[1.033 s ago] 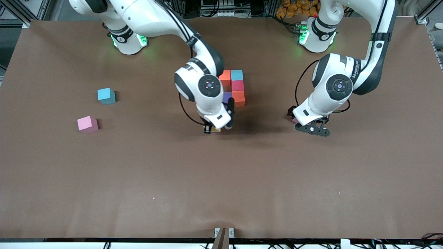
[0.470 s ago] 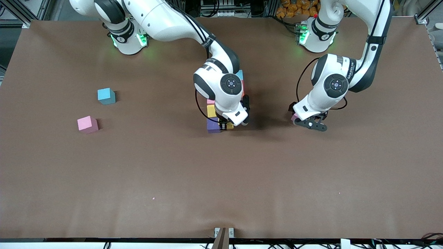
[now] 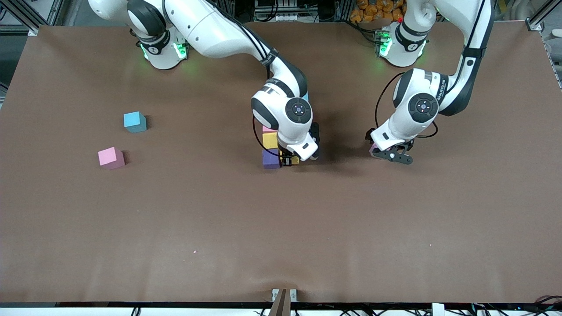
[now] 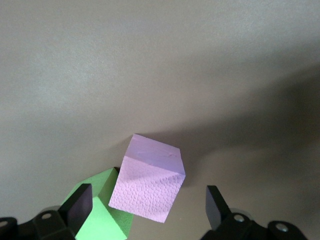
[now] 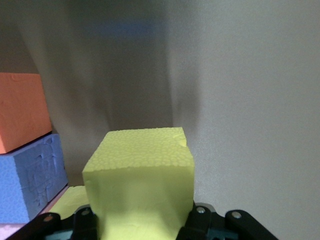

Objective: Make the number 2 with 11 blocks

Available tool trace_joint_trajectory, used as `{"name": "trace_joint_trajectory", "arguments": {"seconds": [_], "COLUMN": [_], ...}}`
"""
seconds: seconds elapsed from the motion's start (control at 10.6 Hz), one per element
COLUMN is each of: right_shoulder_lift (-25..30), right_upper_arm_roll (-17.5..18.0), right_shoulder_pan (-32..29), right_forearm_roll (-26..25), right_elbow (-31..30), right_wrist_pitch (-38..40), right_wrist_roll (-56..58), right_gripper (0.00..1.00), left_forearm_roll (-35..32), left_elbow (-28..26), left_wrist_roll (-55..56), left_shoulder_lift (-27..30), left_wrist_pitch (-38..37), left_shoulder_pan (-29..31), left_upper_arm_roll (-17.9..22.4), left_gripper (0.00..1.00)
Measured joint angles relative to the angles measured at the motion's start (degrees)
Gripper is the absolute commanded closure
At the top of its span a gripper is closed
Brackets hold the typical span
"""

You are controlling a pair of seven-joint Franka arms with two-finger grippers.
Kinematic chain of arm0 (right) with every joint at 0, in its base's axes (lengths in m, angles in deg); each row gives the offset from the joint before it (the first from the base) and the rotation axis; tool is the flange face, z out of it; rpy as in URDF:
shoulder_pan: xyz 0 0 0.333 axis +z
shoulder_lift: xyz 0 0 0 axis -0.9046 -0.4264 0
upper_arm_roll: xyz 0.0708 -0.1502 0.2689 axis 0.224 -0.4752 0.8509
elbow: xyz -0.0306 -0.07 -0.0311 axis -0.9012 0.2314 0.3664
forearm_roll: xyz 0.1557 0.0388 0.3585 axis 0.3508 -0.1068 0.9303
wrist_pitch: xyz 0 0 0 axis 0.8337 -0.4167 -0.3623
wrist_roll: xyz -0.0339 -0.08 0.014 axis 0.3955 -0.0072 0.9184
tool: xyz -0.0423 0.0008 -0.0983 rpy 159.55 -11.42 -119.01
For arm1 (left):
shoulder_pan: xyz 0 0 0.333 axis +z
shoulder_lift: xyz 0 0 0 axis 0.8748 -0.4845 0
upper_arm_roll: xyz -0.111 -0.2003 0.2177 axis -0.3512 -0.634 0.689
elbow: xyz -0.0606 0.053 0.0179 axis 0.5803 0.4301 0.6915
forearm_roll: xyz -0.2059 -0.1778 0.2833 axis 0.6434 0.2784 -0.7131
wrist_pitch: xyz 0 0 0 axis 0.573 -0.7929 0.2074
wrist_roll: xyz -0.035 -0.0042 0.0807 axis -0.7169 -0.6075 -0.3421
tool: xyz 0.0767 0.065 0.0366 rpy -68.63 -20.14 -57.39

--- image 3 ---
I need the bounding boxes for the purple foam cube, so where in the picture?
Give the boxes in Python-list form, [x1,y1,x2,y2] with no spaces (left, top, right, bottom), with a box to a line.
[262,149,281,169]

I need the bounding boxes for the brown table cover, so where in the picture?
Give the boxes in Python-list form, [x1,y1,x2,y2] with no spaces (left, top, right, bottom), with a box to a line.
[0,22,562,304]

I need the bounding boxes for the orange snack bags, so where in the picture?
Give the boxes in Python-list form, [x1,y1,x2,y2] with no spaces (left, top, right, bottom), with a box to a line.
[350,0,407,23]

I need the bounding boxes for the white electronics box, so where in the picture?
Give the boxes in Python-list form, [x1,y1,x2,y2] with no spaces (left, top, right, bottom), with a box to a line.
[254,0,299,22]

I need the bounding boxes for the wooden strip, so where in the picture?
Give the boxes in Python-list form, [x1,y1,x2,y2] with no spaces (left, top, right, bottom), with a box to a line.
[268,288,287,316]

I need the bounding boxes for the metal table edge bracket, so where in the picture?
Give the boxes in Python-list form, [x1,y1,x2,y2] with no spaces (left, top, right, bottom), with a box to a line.
[271,288,298,303]

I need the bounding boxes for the black cable bundle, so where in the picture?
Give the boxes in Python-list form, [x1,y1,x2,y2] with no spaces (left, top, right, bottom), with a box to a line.
[470,295,562,316]

